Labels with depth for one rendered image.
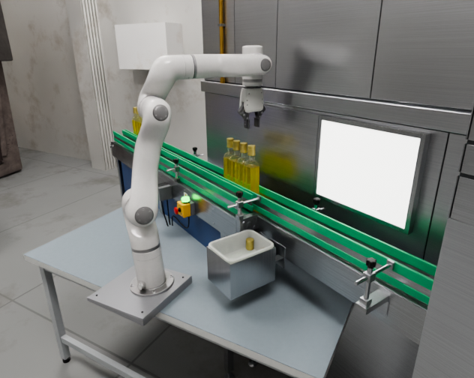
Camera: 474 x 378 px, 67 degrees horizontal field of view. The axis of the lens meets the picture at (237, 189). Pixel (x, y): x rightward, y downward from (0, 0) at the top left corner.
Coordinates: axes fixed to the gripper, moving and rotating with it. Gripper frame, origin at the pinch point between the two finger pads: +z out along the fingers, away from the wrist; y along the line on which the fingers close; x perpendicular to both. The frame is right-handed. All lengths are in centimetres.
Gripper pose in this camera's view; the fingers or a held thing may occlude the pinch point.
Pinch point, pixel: (251, 123)
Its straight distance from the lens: 160.0
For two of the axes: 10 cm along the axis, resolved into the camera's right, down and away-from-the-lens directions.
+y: -8.1, 2.1, -5.5
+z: 0.1, 9.3, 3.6
